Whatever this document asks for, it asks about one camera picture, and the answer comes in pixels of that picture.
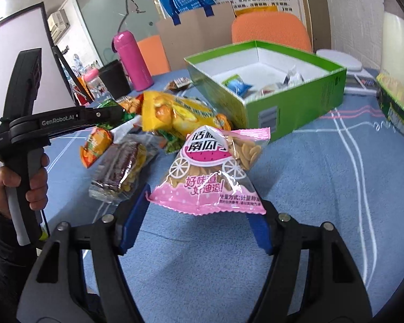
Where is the red fried snack packet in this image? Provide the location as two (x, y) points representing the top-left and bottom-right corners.
(117, 94), (144, 114)

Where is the left orange chair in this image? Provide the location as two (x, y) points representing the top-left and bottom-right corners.
(137, 35), (170, 76)

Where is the orange chair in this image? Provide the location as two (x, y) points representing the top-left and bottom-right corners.
(231, 11), (312, 52)
(137, 35), (170, 76)

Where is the green instant noodle bowl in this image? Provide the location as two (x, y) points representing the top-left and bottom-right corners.
(376, 73), (404, 135)

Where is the white snack packet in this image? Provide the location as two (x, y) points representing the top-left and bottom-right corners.
(111, 115), (141, 144)

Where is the white round lid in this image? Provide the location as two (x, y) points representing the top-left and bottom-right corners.
(316, 49), (363, 72)

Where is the right orange chair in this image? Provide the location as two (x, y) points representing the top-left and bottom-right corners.
(231, 11), (312, 52)

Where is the pink thermos bottle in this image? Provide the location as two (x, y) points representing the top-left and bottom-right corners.
(112, 31), (154, 91)

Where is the pink pumpkin seed packet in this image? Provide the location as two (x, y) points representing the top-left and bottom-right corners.
(147, 125), (271, 216)

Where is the white air conditioner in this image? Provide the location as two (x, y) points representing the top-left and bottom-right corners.
(47, 9), (70, 44)

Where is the green cardboard box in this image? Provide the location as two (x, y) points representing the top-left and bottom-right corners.
(185, 41), (347, 141)

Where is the orange tomato chip packet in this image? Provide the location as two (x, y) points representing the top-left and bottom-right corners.
(79, 127), (114, 168)

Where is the small blue candy packet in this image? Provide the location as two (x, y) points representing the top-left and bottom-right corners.
(222, 74), (252, 98)

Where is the brown paper bag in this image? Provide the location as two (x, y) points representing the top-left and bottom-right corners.
(156, 2), (236, 71)

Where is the clear bottle pink lid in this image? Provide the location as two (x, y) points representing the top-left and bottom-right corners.
(83, 68), (111, 99)

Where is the black coffee cup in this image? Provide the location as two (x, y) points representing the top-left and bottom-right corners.
(99, 60), (131, 99)

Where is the left hand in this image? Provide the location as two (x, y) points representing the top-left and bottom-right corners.
(0, 153), (50, 211)

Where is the red white blue packet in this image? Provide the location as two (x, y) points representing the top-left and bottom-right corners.
(257, 66), (304, 96)

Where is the green wrapped snack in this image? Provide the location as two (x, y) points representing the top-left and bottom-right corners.
(95, 98), (135, 131)

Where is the brown dark snack packet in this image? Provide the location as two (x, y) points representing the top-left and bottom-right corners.
(89, 133), (163, 203)

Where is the white board screen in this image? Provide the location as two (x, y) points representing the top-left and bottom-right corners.
(0, 1), (76, 132)

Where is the yellow snack bag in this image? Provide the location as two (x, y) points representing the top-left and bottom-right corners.
(141, 90), (232, 140)

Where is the small brown jerky packet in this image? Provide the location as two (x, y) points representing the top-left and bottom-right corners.
(164, 77), (193, 92)

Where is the blue patterned tablecloth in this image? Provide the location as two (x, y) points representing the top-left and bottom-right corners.
(40, 67), (404, 323)

